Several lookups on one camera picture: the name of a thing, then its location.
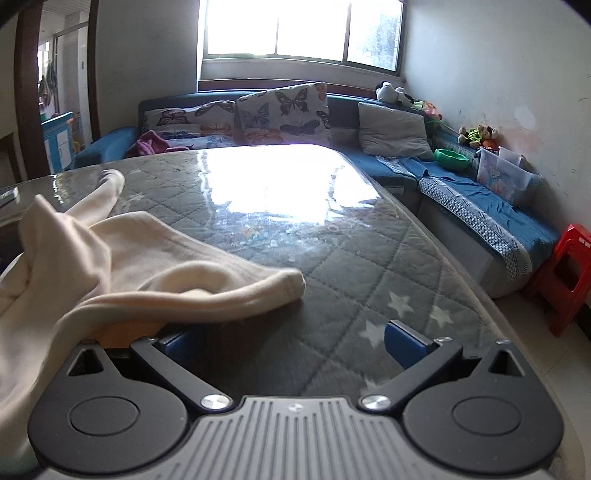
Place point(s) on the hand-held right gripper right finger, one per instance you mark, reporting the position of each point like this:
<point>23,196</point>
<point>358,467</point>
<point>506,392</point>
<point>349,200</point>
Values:
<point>401,344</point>

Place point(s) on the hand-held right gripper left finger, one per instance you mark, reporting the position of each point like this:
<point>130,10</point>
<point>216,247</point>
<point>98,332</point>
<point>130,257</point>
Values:
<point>178,345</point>

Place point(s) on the cream long-sleeve garment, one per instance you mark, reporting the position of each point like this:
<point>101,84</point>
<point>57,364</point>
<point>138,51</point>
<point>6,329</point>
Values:
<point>138,258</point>

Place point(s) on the hanging clothes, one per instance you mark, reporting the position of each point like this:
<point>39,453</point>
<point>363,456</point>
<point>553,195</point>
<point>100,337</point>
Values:
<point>46,85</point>

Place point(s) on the blue blanket with checkered trim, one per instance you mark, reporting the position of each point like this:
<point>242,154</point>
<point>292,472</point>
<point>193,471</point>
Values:
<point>461,189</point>

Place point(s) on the red plastic stool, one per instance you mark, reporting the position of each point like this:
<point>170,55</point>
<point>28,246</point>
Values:
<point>568,249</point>

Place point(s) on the green plastic bowl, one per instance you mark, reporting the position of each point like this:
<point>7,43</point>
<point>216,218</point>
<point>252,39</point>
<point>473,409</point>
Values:
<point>451,159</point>

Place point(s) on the clear plastic storage box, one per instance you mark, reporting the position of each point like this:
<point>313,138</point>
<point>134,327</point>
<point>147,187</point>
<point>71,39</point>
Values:
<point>503,180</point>

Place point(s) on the purple cloth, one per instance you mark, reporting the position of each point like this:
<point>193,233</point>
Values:
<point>147,145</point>

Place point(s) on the grey cushion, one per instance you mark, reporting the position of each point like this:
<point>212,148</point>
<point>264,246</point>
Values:
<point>392,131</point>

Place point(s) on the blue corner sofa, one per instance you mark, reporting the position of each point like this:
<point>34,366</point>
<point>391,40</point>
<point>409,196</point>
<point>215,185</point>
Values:
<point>111,143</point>

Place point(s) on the colourful toys pile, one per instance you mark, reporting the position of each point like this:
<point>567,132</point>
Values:
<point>480,136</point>

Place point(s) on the small butterfly print cushion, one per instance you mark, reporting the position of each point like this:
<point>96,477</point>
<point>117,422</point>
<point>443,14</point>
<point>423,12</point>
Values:
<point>194,122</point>

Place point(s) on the grey remote control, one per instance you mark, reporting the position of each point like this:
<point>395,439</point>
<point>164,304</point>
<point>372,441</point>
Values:
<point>7,196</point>

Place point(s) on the blue cabinet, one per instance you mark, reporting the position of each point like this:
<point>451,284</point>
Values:
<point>57,143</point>

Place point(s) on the colourful plush toy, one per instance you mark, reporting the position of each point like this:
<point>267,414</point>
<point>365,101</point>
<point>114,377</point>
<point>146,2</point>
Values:
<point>429,110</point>

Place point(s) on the panda plush toy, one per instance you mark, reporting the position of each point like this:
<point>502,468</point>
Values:
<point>388,92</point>

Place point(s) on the large butterfly print cushion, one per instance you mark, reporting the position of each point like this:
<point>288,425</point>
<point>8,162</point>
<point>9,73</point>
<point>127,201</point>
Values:
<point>286,115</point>

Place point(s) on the window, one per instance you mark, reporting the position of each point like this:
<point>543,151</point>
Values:
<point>240,27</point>

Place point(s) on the brown wooden door frame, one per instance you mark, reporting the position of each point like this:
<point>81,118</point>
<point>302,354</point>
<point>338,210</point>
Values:
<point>25,92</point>

